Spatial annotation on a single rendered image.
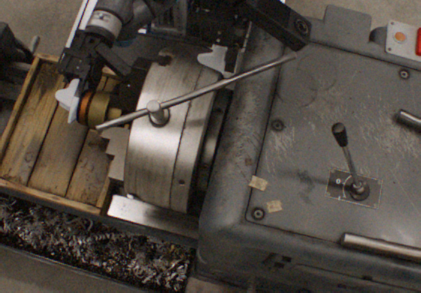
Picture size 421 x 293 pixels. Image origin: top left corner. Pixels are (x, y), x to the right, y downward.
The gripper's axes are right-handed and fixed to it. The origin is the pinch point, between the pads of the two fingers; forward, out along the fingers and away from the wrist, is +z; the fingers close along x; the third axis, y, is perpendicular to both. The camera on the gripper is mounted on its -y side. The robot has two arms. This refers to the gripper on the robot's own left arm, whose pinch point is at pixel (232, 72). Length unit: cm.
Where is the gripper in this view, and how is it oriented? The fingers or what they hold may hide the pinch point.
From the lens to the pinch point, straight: 82.0
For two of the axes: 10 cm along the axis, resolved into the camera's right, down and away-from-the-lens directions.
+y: -9.6, -2.6, 0.6
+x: -2.5, 8.1, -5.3
